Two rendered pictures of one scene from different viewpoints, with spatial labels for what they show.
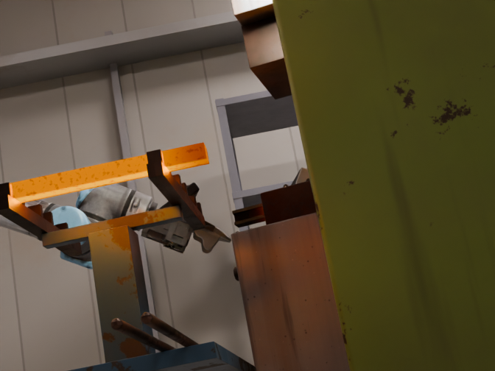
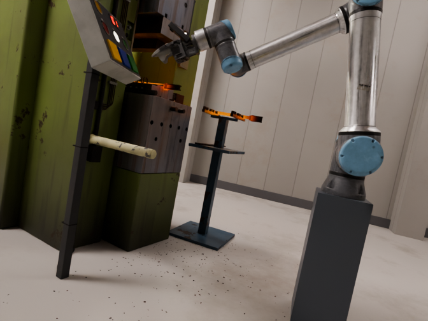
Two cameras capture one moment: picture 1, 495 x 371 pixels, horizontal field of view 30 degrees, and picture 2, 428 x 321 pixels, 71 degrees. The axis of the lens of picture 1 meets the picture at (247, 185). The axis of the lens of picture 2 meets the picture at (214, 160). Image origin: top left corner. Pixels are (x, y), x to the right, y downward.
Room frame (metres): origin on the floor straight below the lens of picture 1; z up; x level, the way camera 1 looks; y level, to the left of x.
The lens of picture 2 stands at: (3.45, 0.79, 0.76)
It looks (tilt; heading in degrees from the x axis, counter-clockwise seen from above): 5 degrees down; 196
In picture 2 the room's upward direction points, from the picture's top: 11 degrees clockwise
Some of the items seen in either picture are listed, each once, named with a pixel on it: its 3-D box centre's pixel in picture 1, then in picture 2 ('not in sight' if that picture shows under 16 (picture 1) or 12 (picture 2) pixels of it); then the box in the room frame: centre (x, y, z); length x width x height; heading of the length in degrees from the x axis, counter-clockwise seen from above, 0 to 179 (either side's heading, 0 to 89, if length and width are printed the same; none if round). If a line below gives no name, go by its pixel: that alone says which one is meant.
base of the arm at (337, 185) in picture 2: not in sight; (344, 184); (1.98, 1.00, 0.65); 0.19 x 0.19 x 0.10
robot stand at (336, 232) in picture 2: not in sight; (328, 257); (1.98, 1.00, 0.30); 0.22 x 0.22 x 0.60; 89
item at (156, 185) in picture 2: not in sight; (124, 197); (1.68, -0.27, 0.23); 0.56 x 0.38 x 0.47; 76
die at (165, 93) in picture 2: not in sight; (137, 89); (1.74, -0.27, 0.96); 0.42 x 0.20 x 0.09; 76
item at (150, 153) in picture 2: not in sight; (120, 146); (2.14, -0.06, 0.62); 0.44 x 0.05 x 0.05; 76
